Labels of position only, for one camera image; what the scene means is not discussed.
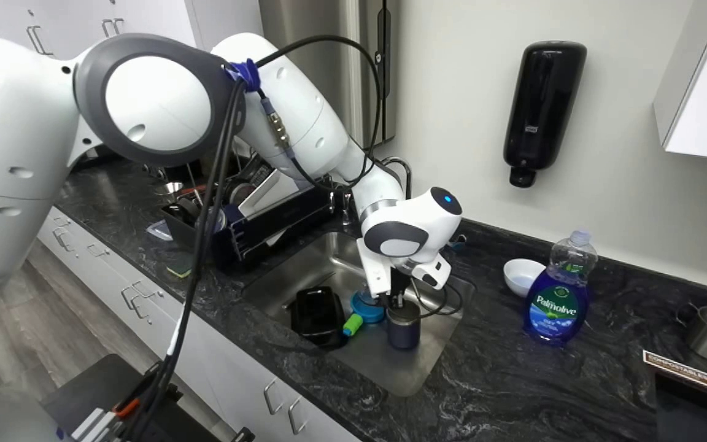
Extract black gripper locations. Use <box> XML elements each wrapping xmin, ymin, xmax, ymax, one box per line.
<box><xmin>388</xmin><ymin>271</ymin><xmax>415</xmax><ymax>309</ymax></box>

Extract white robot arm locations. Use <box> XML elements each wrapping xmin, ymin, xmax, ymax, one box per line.
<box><xmin>0</xmin><ymin>33</ymin><xmax>461</xmax><ymax>442</ymax></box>

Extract dark blue metal cup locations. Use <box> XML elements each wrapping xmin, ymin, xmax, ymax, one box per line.
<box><xmin>386</xmin><ymin>302</ymin><xmax>419</xmax><ymax>351</ymax></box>

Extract green small cup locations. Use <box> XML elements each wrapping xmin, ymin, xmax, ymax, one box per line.
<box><xmin>342</xmin><ymin>315</ymin><xmax>364</xmax><ymax>337</ymax></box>

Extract stainless steel sink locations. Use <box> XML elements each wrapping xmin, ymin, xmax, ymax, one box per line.
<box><xmin>245</xmin><ymin>233</ymin><xmax>472</xmax><ymax>399</ymax></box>

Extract blue round bowl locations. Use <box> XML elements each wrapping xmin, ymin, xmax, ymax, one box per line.
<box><xmin>351</xmin><ymin>293</ymin><xmax>386</xmax><ymax>324</ymax></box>

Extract black plastic container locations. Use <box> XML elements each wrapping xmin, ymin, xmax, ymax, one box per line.
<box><xmin>289</xmin><ymin>286</ymin><xmax>345</xmax><ymax>348</ymax></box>

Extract white small bowl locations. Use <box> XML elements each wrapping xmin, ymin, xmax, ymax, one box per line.
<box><xmin>502</xmin><ymin>258</ymin><xmax>544</xmax><ymax>297</ymax></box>

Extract black dish rack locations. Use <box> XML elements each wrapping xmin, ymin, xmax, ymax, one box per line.
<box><xmin>159</xmin><ymin>157</ymin><xmax>356</xmax><ymax>267</ymax></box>

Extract blue dish soap bottle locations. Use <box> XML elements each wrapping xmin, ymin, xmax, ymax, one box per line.
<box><xmin>526</xmin><ymin>231</ymin><xmax>598</xmax><ymax>345</ymax></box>

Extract white base cabinets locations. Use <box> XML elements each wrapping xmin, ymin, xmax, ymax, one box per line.
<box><xmin>38</xmin><ymin>210</ymin><xmax>358</xmax><ymax>442</ymax></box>

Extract yellow green sponge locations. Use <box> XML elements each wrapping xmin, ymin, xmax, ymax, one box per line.
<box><xmin>164</xmin><ymin>260</ymin><xmax>191</xmax><ymax>280</ymax></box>

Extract steel paper towel dispenser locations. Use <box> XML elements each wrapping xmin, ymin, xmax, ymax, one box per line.
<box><xmin>258</xmin><ymin>0</ymin><xmax>400</xmax><ymax>151</ymax></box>

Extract black tool cart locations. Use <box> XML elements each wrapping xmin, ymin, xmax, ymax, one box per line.
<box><xmin>41</xmin><ymin>355</ymin><xmax>219</xmax><ymax>442</ymax></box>

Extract black wall soap dispenser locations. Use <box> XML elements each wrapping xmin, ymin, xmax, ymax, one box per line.
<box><xmin>502</xmin><ymin>42</ymin><xmax>586</xmax><ymax>186</ymax></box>

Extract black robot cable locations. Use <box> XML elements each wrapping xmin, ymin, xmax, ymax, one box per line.
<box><xmin>123</xmin><ymin>33</ymin><xmax>467</xmax><ymax>442</ymax></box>

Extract white wall cabinet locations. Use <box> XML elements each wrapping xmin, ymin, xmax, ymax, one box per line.
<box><xmin>653</xmin><ymin>0</ymin><xmax>707</xmax><ymax>168</ymax></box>

